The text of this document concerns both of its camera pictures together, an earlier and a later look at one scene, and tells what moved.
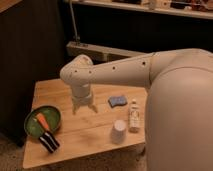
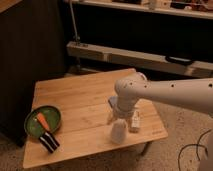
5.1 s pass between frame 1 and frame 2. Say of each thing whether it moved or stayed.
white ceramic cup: stayed
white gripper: moved
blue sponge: stayed
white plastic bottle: stayed
